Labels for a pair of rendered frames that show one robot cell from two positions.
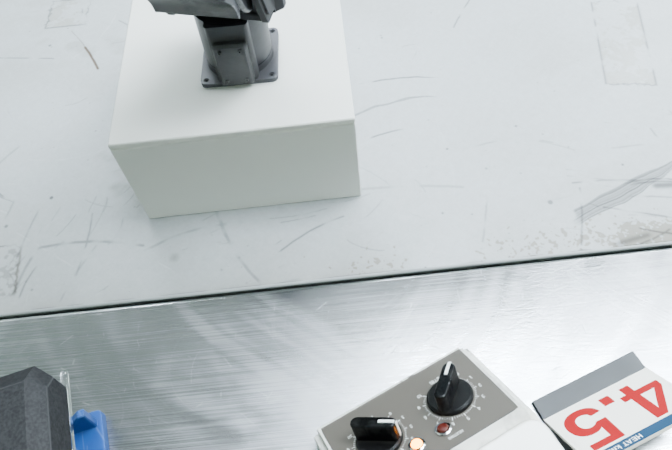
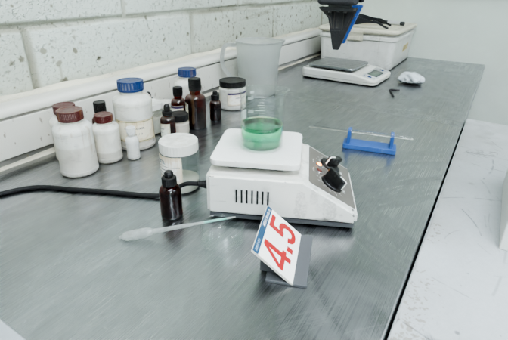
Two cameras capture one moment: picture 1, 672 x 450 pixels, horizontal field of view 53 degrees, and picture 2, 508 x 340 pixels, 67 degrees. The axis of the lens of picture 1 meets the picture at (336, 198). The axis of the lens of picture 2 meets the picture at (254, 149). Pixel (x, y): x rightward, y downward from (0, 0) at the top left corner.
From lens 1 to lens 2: 0.62 m
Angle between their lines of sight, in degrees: 86
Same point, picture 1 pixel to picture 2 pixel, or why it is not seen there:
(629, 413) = (276, 240)
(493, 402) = (317, 183)
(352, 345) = (385, 207)
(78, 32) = not seen: outside the picture
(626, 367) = (299, 276)
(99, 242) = (490, 171)
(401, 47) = not seen: outside the picture
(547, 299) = (367, 278)
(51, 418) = not seen: outside the picture
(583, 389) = (302, 254)
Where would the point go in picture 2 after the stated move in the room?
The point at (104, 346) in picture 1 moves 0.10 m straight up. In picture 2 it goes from (426, 160) to (438, 109)
